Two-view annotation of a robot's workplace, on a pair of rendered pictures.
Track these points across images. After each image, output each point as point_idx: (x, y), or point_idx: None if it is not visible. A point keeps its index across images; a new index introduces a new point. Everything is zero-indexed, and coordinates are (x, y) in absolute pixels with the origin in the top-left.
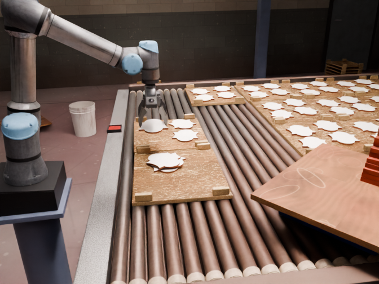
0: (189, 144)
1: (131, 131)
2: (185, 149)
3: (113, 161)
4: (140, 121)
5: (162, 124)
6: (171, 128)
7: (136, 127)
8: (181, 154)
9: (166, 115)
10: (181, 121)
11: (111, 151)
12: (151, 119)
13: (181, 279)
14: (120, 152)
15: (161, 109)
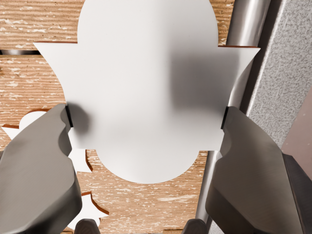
0: (27, 89)
1: (202, 201)
2: (32, 47)
3: (301, 24)
4: (246, 116)
5: (87, 103)
6: (100, 197)
7: (190, 208)
8: (40, 3)
9: (12, 142)
10: (74, 219)
11: (280, 104)
12: (155, 176)
13: None
14: (255, 92)
15: (12, 205)
